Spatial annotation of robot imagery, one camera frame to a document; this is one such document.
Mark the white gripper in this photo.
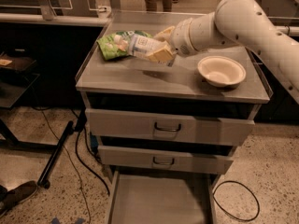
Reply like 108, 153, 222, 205
146, 18, 198, 63

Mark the clear plastic water bottle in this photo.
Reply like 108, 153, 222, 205
113, 32, 171, 61

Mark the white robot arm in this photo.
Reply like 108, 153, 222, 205
146, 0, 299, 103

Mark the top grey drawer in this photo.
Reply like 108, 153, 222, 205
85, 108, 254, 146

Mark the grey drawer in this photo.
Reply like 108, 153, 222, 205
85, 108, 254, 146
98, 146, 233, 175
105, 169, 217, 224

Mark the grey metal drawer cabinet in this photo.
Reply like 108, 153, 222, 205
75, 10, 274, 224

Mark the middle grey drawer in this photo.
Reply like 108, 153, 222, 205
98, 146, 233, 175

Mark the bottom grey drawer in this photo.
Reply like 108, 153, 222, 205
105, 169, 217, 224

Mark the green snack bag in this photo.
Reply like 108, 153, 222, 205
96, 30, 152, 61

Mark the white paper bowl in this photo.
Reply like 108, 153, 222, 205
197, 56, 247, 88

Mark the dark side table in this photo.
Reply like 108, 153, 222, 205
0, 50, 38, 150

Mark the black stand leg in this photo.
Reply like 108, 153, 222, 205
37, 121, 73, 189

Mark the dark shoe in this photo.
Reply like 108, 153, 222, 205
0, 180, 37, 217

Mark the black floor cable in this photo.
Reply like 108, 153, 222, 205
73, 128, 111, 197

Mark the black cable loop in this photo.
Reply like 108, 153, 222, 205
212, 180, 261, 223

